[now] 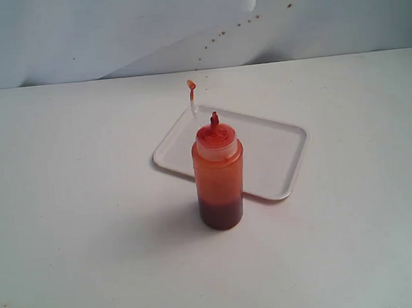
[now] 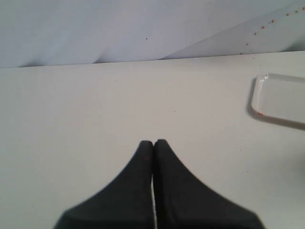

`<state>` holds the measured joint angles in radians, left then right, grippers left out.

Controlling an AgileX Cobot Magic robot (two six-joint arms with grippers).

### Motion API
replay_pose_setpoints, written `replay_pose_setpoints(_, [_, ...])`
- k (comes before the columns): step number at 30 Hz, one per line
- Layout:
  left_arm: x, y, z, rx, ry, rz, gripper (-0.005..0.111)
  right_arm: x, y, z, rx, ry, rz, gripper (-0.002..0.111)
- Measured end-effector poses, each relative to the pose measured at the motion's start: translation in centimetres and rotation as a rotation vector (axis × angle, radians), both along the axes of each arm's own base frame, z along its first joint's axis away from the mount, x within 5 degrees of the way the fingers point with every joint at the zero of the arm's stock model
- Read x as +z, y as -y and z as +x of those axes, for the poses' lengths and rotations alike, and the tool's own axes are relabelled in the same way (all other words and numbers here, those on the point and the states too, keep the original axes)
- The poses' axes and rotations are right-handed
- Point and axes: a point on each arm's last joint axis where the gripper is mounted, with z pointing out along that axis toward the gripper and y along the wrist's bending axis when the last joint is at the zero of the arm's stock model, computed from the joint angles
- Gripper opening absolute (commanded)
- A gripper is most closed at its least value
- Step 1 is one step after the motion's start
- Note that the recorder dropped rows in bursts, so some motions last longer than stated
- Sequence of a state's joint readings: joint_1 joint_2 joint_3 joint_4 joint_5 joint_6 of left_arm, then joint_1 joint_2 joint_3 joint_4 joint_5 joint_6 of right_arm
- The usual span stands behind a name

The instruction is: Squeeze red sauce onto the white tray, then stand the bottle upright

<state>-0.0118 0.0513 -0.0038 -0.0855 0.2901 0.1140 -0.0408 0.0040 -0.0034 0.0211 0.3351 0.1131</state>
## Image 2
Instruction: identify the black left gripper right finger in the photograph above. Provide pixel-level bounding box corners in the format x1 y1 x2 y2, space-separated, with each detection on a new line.
154 139 264 229

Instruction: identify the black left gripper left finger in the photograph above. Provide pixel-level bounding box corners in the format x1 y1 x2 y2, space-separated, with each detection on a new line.
55 141 154 229

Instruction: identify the white backdrop cloth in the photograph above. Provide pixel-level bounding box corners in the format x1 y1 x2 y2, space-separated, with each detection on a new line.
0 0 305 68

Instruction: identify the white rectangular plastic tray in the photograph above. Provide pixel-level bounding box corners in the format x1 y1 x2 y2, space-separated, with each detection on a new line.
249 73 305 130

